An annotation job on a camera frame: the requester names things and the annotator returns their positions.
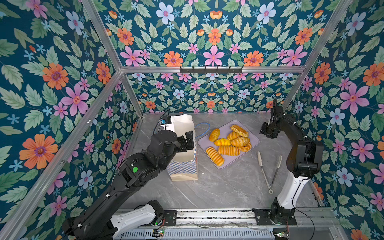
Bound blue checkered paper bag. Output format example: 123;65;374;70
160;114;198;182

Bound croissant shaped fake bread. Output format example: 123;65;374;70
239;142;252;152

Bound striped fake bread roll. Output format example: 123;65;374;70
227;131;240;141

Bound lilac plastic tray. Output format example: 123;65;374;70
198;120;260;169

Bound metal tongs with white tips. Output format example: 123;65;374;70
257;151;283;195

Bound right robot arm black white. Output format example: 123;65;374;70
253;101;324;226

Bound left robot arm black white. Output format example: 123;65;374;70
62;130;195;240

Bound round golden bread roll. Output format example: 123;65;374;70
209;129;221;142

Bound flat crusty bread slice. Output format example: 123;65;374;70
231;125;249;138

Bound long striped bread loaf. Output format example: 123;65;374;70
206;147;225;167

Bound golden braided bread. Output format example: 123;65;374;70
231;137;250;148

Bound yellow small bread roll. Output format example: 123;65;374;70
214;138;232;147

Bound striped oblong bread loaf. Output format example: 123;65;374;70
218;146;241;156

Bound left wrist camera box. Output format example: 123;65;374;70
160;116;172;130

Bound black hook rail on wall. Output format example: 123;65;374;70
179;66;243;75

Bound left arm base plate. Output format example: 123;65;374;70
156;210;178;228

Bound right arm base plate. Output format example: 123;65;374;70
252;208;297;226

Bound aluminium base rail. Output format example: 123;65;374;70
113;208;343;232

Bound white perforated cable duct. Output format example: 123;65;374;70
114;228;275;240

